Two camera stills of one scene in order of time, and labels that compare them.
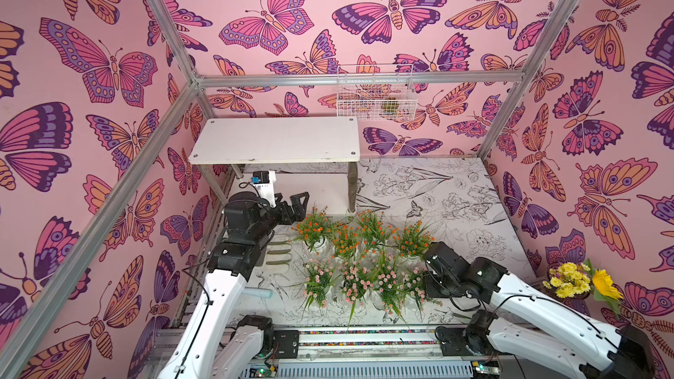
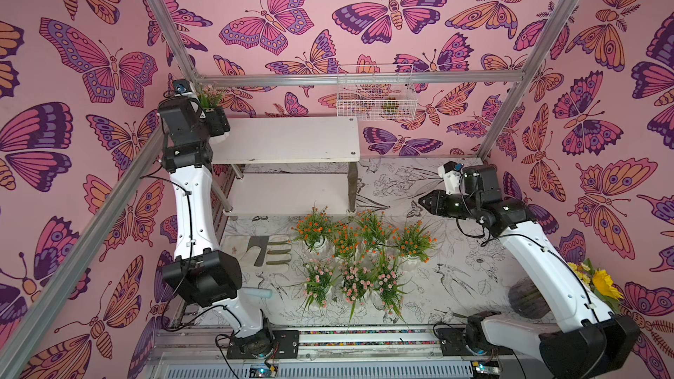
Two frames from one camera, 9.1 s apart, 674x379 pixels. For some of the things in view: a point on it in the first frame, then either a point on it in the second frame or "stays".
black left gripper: (297, 214) -> (218, 122)
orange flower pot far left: (315, 231) stays
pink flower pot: (413, 287) -> (209, 96)
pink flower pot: (391, 285) stays
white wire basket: (376, 93) stays
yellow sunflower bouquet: (570, 280) stays
